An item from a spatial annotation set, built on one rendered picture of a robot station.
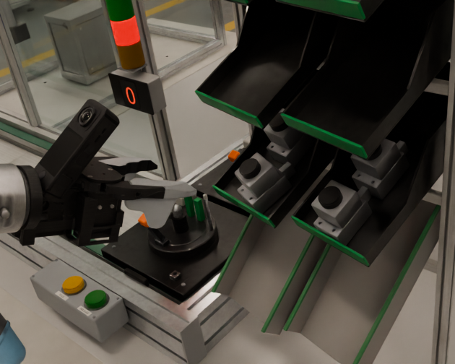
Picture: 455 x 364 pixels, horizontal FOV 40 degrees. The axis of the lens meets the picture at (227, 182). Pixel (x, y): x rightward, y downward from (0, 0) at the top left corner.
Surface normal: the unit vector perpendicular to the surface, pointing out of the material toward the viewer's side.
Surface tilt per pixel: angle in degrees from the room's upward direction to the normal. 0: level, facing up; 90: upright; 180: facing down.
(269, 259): 45
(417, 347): 0
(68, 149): 33
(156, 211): 83
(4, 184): 53
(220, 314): 90
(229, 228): 0
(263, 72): 25
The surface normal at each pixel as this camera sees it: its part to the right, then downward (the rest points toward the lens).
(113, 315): 0.74, 0.28
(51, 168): -0.51, -0.44
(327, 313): -0.65, -0.28
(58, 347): -0.14, -0.83
